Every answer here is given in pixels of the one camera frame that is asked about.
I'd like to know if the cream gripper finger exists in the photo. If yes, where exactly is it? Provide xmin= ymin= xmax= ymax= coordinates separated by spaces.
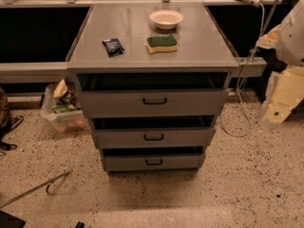
xmin=260 ymin=66 xmax=304 ymax=129

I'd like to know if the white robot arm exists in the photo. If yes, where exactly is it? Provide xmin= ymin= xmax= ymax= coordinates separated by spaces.
xmin=257 ymin=0 xmax=304 ymax=129

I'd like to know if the grey top drawer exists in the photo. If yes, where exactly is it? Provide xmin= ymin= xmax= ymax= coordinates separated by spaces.
xmin=79 ymin=89 xmax=228 ymax=118

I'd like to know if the grey drawer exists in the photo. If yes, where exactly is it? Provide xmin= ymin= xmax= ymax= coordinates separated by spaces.
xmin=79 ymin=89 xmax=228 ymax=118
xmin=102 ymin=154 xmax=205 ymax=172
xmin=92 ymin=127 xmax=215 ymax=149

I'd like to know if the grey drawer cabinet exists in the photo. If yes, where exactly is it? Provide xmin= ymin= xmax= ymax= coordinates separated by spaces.
xmin=67 ymin=2 xmax=238 ymax=159

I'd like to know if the grey middle drawer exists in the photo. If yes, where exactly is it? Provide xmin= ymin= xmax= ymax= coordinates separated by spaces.
xmin=92 ymin=127 xmax=215 ymax=149

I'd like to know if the grey bottom drawer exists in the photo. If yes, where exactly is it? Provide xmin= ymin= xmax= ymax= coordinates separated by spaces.
xmin=102 ymin=154 xmax=205 ymax=172

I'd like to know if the green yellow sponge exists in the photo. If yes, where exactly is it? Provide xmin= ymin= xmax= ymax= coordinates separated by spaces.
xmin=146 ymin=34 xmax=178 ymax=54

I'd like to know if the white bowl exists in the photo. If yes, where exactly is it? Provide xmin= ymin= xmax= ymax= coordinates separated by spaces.
xmin=149 ymin=9 xmax=183 ymax=30

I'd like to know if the dark blue snack packet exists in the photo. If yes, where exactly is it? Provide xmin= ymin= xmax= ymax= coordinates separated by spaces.
xmin=103 ymin=38 xmax=124 ymax=57

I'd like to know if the clear plastic bin with items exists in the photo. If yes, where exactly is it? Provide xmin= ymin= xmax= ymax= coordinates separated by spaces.
xmin=40 ymin=80 xmax=88 ymax=132

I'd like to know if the metal rod with hook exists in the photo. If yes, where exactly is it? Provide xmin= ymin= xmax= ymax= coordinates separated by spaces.
xmin=0 ymin=171 xmax=71 ymax=209

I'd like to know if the dark backpack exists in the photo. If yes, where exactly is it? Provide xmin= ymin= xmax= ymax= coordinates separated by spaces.
xmin=0 ymin=87 xmax=24 ymax=155

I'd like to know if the black object bottom left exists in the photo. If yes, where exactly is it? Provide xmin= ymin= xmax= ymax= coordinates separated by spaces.
xmin=0 ymin=211 xmax=26 ymax=228

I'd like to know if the white cable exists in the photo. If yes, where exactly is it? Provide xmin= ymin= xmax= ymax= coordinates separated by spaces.
xmin=220 ymin=2 xmax=267 ymax=138

